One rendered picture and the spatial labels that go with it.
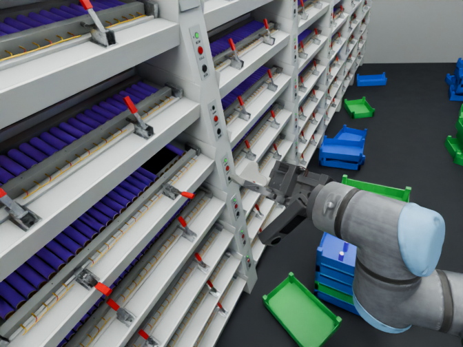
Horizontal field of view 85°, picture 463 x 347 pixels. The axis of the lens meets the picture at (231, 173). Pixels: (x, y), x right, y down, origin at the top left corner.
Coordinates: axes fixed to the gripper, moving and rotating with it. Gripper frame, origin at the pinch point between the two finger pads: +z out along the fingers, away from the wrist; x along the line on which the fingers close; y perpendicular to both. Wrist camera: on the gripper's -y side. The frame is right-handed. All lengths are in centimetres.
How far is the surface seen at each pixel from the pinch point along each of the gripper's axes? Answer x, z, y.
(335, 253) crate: -69, 2, -13
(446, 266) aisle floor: -129, -27, -1
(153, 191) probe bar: 12.9, 17.5, -10.6
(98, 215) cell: 22.9, 18.8, -19.6
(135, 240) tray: 15.7, 11.2, -21.5
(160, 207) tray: 10.5, 15.3, -13.7
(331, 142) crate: -145, 67, 57
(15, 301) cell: 33.5, 10.8, -35.2
